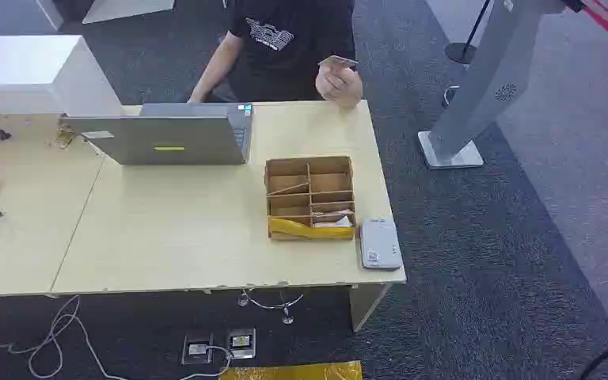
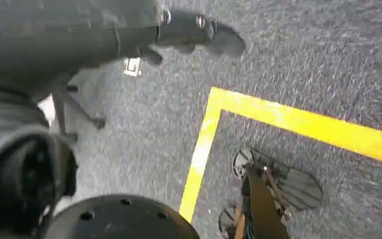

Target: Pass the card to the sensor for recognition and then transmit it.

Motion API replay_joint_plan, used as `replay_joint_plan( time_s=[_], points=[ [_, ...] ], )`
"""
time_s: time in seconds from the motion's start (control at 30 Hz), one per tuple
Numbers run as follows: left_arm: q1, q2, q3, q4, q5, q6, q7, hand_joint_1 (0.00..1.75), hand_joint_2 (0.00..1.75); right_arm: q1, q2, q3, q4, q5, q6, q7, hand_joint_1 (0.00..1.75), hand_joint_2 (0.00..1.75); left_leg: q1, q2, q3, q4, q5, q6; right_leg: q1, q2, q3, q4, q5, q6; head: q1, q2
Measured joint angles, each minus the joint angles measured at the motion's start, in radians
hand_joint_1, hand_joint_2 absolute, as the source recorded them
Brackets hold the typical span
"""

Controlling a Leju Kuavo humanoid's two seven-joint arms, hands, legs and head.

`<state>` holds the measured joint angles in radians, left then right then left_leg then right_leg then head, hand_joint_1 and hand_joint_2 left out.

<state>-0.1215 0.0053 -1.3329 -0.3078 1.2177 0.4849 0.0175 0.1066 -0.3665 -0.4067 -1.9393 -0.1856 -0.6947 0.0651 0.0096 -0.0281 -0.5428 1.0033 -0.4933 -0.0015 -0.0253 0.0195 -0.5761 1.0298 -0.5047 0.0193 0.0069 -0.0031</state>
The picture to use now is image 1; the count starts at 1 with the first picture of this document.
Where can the grey kiosk stand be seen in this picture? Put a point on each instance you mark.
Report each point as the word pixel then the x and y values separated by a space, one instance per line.
pixel 485 84

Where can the person's left hand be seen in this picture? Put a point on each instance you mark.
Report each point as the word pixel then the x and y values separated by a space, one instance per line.
pixel 338 86

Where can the wooden card box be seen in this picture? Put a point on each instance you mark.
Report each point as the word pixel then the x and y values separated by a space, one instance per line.
pixel 309 196

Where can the floor power socket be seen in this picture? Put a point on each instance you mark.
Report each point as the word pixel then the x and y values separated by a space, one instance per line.
pixel 241 343
pixel 197 349

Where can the white box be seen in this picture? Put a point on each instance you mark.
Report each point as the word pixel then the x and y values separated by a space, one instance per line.
pixel 36 76

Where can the grey laptop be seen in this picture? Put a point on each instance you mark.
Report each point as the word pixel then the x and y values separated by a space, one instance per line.
pixel 178 137

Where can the black stanchion post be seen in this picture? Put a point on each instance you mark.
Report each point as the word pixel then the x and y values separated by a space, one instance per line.
pixel 466 44

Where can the grey card reader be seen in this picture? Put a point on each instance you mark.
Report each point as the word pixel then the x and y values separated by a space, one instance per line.
pixel 379 244

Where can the person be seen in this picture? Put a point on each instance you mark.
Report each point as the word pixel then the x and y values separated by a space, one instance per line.
pixel 278 47

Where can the white card in box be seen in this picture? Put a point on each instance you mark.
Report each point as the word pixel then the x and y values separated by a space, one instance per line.
pixel 333 219

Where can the yellow sheet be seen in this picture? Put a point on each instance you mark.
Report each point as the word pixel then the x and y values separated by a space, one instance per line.
pixel 293 371

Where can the grey card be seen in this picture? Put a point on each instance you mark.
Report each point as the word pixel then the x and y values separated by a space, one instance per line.
pixel 338 62

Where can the pale desk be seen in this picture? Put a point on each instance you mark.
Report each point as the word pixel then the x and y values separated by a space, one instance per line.
pixel 220 220
pixel 21 210

